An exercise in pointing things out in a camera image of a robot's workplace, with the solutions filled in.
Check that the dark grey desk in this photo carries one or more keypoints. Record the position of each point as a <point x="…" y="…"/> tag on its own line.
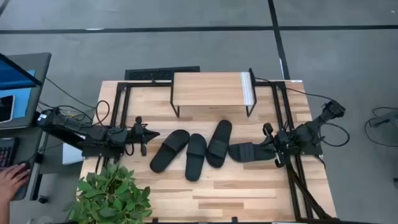
<point x="21" y="194"/>

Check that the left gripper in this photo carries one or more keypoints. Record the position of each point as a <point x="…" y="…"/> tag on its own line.
<point x="138" y="133"/>

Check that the white box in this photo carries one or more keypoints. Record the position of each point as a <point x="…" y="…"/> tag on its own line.
<point x="70" y="155"/>

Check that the green leafy plant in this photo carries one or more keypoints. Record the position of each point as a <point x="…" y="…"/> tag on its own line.
<point x="109" y="199"/>

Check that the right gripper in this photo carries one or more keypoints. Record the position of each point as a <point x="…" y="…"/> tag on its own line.
<point x="281" y="141"/>

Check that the person's hand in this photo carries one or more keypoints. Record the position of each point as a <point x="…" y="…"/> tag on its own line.
<point x="12" y="183"/>

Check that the wooden shelf with black legs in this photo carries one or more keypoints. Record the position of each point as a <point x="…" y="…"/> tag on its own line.
<point x="211" y="90"/>

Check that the computer monitor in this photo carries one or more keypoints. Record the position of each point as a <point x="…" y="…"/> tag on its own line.
<point x="37" y="93"/>

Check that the grey floor device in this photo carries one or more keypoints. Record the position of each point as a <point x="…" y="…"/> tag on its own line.
<point x="387" y="119"/>

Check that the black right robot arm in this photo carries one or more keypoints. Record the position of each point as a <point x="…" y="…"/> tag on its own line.
<point x="311" y="130"/>

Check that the person's forearm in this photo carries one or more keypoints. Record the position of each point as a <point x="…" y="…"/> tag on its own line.
<point x="3" y="214"/>

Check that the black caster wheel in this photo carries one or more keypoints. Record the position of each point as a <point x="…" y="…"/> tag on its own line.
<point x="42" y="199"/>

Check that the black aluminium rig frame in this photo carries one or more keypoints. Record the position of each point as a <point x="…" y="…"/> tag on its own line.
<point x="281" y="102"/>

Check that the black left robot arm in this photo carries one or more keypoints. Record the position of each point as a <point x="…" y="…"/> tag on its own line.
<point x="93" y="138"/>

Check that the black keyboard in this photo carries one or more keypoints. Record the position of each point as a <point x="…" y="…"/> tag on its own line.
<point x="6" y="152"/>

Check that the black rubber slide sandal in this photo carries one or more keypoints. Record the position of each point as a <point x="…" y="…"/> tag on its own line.
<point x="169" y="149"/>
<point x="196" y="161"/>
<point x="245" y="152"/>
<point x="219" y="143"/>

